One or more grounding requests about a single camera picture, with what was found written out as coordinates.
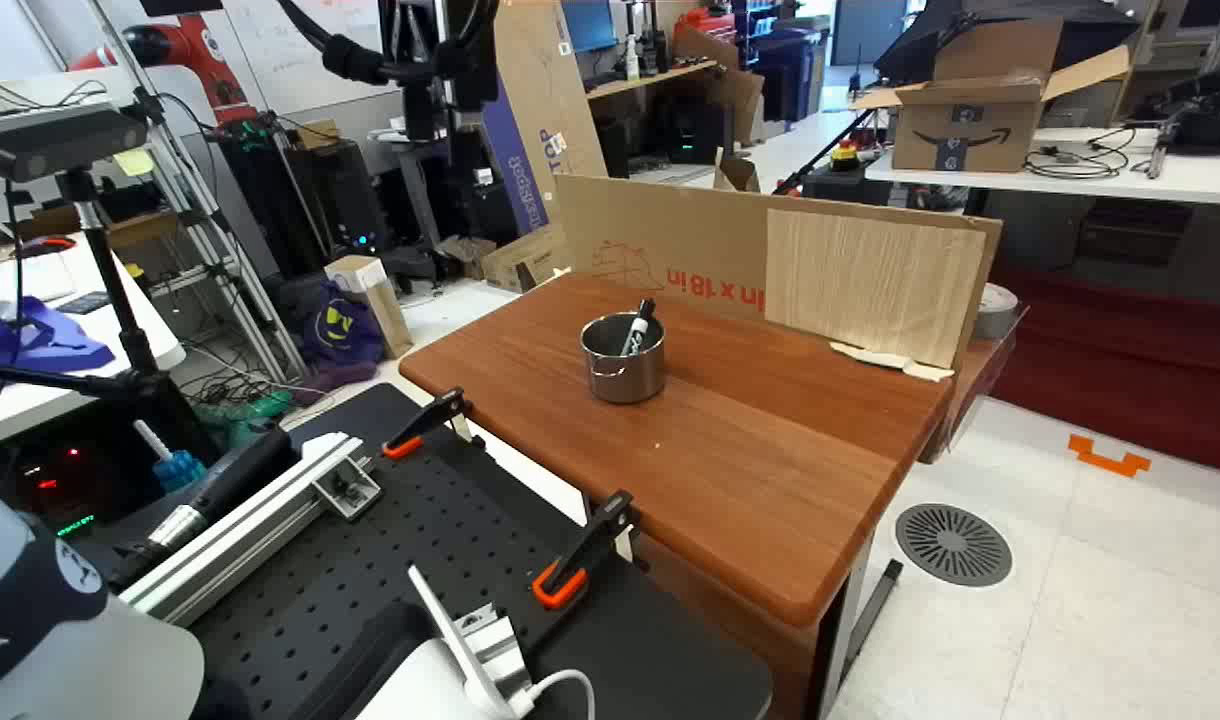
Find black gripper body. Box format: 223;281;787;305
378;0;503;69

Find utensil with red handle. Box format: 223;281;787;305
616;296;663;361

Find brown wooden desk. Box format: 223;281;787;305
396;268;1025;720

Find tall cardboard box purple side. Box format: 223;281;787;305
482;0;612;240

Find low cardboard box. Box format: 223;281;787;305
475;222;574;296

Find small tan cardboard box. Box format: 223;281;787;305
319;252;416;361

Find red power tool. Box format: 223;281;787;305
126;8;261;131

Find purple bag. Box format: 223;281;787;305
293;273;391;382

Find metal shelf rack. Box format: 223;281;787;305
88;0;311;394

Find black orange clamp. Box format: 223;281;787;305
378;383;475;468
527;490;641;617

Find steel metal cup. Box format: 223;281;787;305
578;308;672;408

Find green object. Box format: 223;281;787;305
215;389;300;453

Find black tripod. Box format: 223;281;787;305
0;166;227;463

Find flat cardboard sheet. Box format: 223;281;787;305
550;174;1007;382

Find black cylinder white tip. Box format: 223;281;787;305
144;426;305;556

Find small white table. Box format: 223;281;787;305
0;234;190;455

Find purple cloth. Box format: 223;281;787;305
0;285;118;394

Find black perforated base board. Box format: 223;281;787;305
185;382;781;720

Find open Amazon cardboard box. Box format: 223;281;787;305
851;12;1136;175

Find torn tape strip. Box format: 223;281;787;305
826;335;961;389

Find black box red lights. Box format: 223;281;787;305
0;421;153;540

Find grey bucket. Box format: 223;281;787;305
974;281;1030;346

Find black rod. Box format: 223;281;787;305
835;556;910;673

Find round grey floor drain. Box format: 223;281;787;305
894;500;1021;591

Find long white table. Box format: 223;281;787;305
860;126;1220;214

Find black camera on tripod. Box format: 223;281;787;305
0;100;155;183

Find blue brush white handle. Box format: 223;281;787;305
127;417;211;500

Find silver aluminium rail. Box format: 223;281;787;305
118;430;389;629

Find silver metal bracket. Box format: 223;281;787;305
406;563;540;720

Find white cable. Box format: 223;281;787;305
503;663;602;720

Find grey cables bundle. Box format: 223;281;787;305
1025;126;1171;183

